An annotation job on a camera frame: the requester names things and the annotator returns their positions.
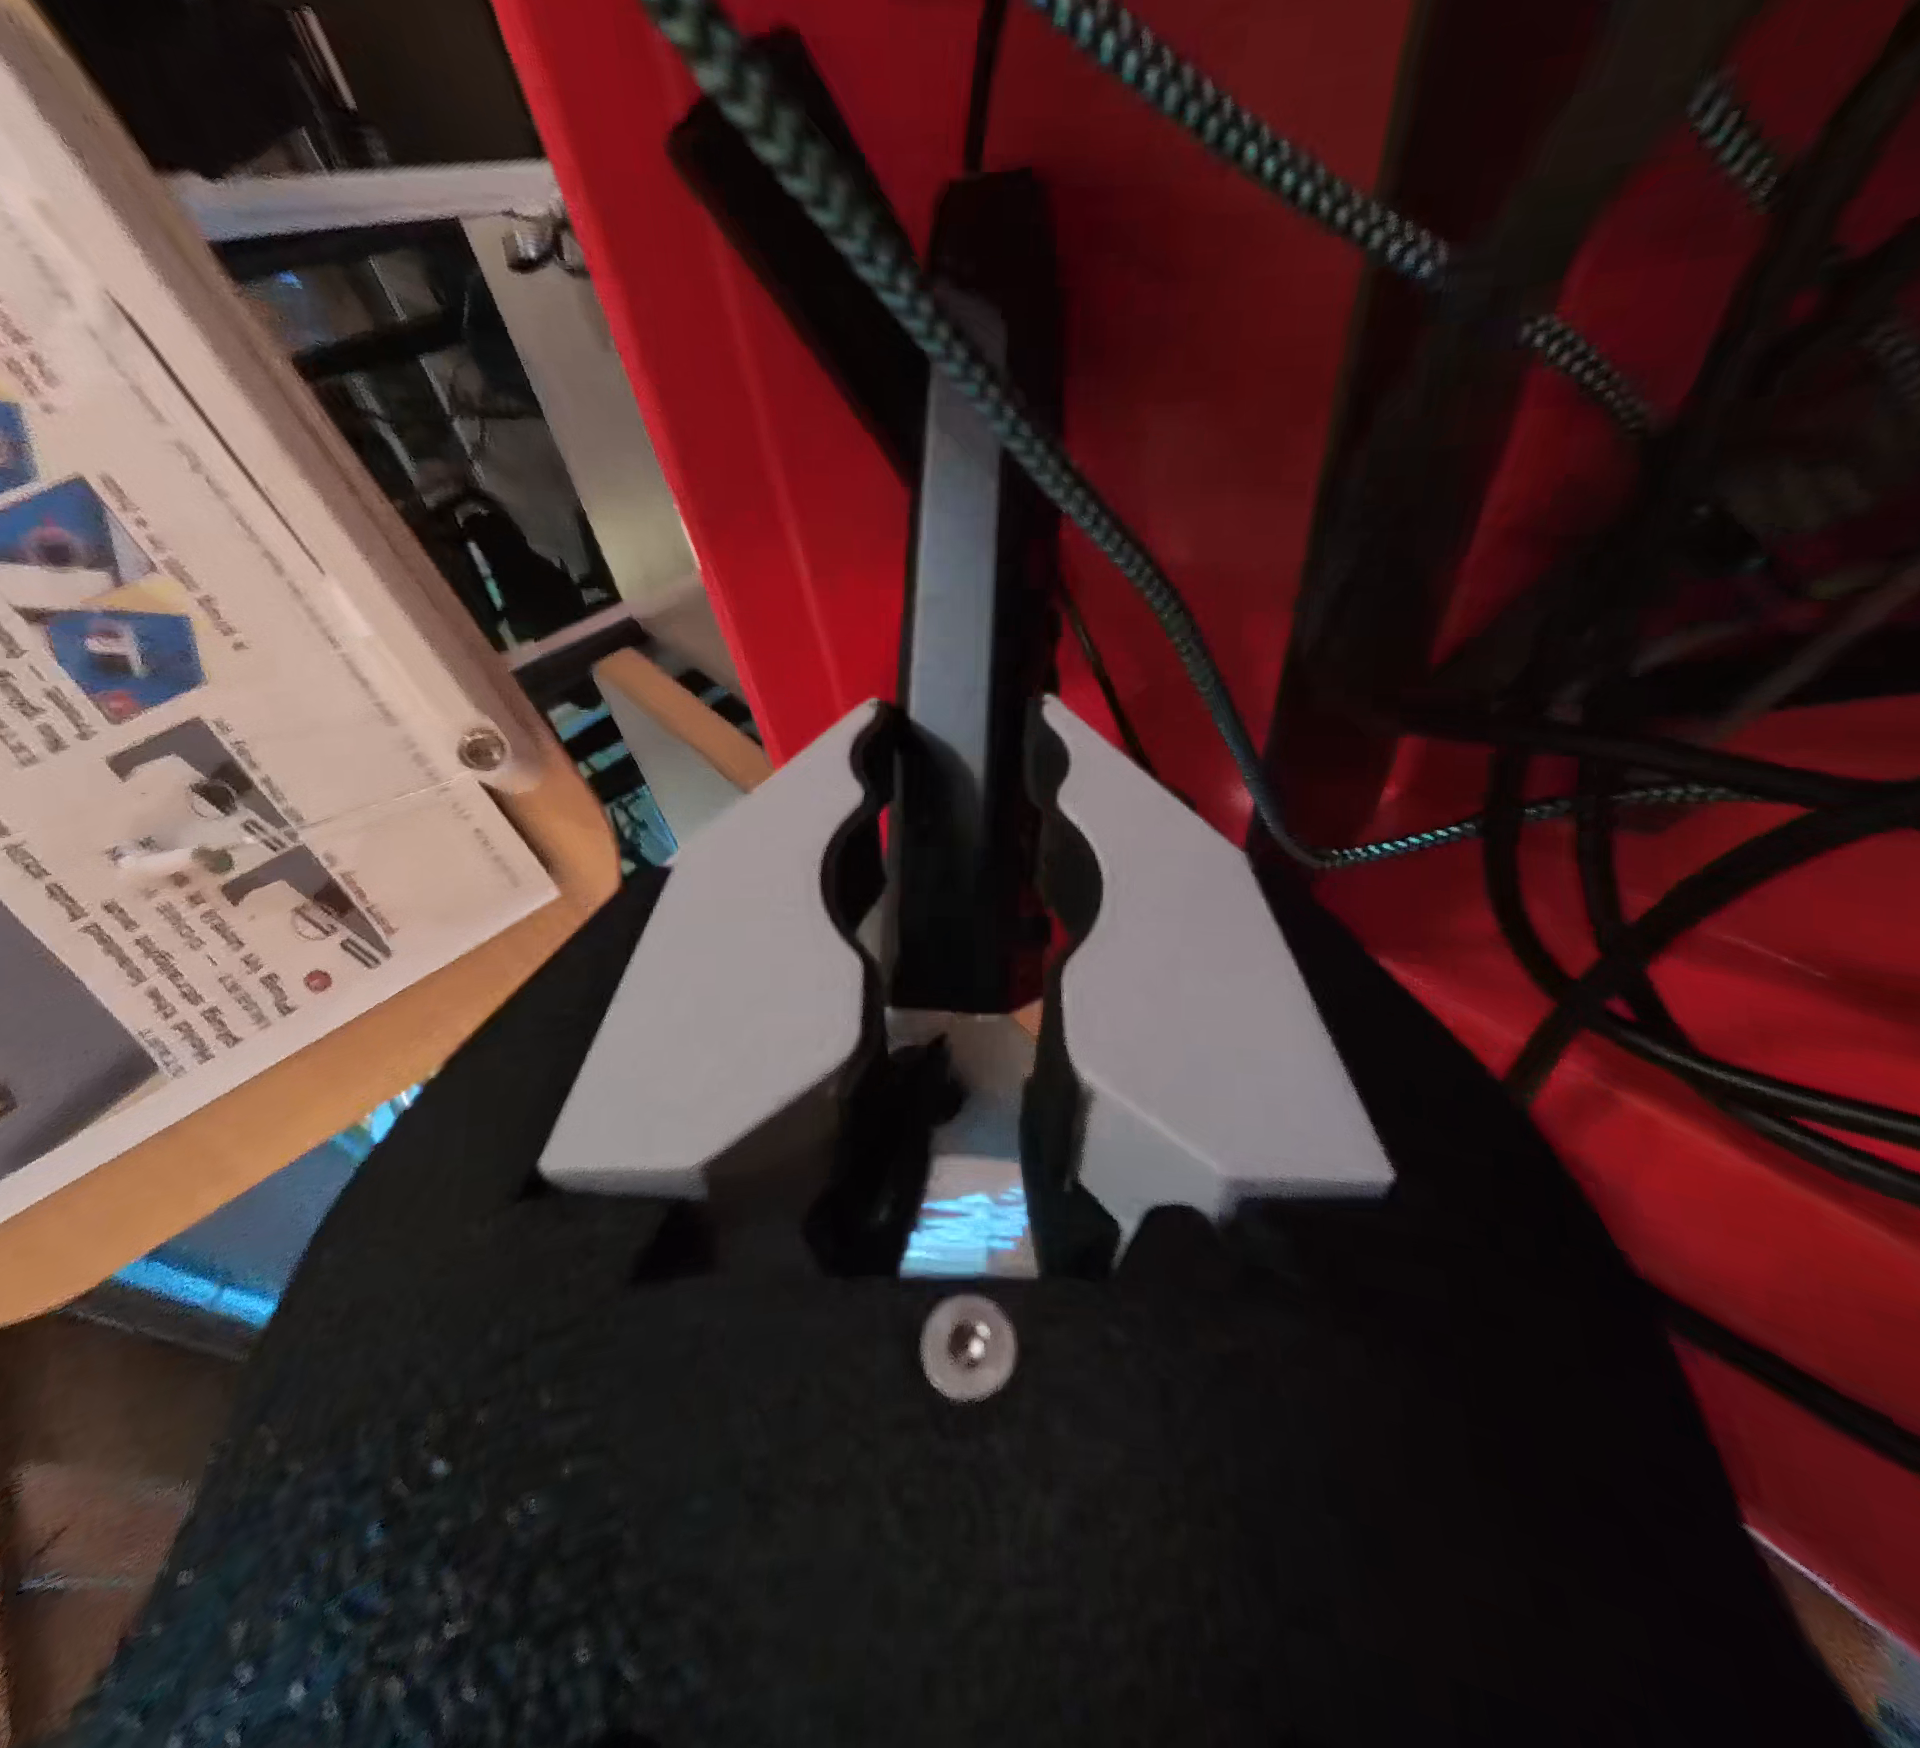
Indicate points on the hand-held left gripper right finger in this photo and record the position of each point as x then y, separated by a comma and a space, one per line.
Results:
1216, 1027

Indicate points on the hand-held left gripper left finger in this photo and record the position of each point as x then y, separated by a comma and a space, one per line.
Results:
705, 1027

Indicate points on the black usb hub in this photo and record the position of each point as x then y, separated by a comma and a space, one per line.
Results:
959, 579

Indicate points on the red plastic bin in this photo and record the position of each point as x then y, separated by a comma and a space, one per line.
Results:
1200, 353

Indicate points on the wooden board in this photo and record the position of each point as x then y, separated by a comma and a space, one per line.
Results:
496, 1012

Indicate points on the printed instruction sheet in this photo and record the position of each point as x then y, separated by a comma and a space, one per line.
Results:
226, 728

